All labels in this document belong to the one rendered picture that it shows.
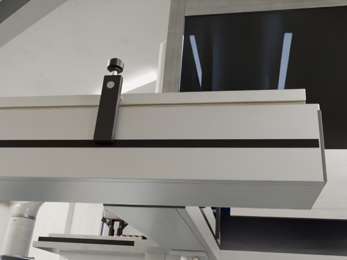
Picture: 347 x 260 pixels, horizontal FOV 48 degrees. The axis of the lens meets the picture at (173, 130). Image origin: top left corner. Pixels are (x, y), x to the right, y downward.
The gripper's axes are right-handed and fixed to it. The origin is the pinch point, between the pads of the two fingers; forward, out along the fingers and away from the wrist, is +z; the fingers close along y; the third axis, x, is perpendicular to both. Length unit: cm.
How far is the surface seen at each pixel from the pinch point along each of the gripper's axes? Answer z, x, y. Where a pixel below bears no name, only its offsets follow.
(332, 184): -15, 18, -75
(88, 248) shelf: 7.7, 16.9, 2.7
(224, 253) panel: 7.2, 18.2, -41.8
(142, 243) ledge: 7.5, 31.8, -19.8
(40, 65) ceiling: -256, -248, 223
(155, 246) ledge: 8.2, 31.8, -23.4
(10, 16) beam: -216, -112, 172
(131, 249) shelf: 7.3, 16.9, -12.1
